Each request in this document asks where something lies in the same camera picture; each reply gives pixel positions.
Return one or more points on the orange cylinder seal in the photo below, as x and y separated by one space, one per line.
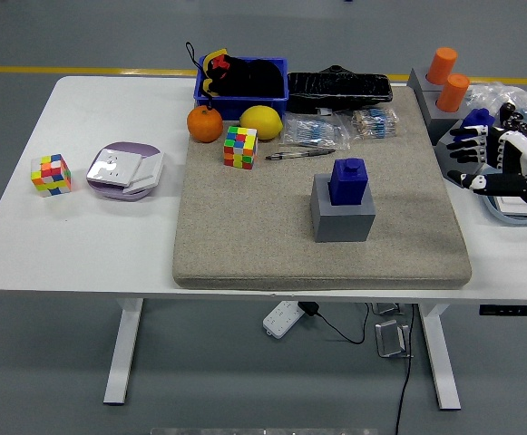
442 65
452 93

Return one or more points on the bag of tan resistors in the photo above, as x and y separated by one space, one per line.
375 123

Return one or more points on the white table leg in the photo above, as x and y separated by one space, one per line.
442 362
122 353

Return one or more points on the white switch panel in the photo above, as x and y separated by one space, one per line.
514 204
149 170

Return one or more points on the black table control panel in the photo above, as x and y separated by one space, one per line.
514 311

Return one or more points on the three-by-three colourful puzzle cube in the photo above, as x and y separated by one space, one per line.
51 176

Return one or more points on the black pouch with yellow trim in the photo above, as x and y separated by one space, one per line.
249 79

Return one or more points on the grey round-hole seal holder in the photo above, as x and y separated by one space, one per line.
435 122
417 81

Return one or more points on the clear ballpoint pen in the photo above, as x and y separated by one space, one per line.
299 154

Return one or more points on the grey square-hole seal holder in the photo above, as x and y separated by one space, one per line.
340 224
442 140

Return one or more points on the small black cylinder cap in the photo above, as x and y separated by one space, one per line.
524 128
509 111
516 120

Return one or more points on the light blue plate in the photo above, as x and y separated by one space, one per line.
512 219

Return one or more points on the blue seal stamp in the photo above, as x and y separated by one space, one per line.
347 183
475 118

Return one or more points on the orange fruit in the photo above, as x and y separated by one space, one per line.
205 124

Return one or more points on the white wall socket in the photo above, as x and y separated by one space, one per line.
113 167

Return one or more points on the small metal floor bracket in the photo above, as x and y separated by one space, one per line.
385 309

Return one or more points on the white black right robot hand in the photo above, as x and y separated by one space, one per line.
514 147

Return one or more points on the grey-brown mat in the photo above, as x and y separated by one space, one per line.
245 226

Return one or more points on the purple plate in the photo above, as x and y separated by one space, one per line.
127 147

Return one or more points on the blue plastic bin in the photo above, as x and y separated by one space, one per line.
245 106

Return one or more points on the four-by-four colourful puzzle cube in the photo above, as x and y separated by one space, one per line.
240 147

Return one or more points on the white power strip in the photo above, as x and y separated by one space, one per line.
282 319

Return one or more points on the black keyboard in plastic wrap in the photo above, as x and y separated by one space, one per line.
340 90

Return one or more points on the yellow lemon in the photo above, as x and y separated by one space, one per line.
261 122

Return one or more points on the bag of blue resistors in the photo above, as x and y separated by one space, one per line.
313 131

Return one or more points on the large metal floor bracket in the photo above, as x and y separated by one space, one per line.
390 340

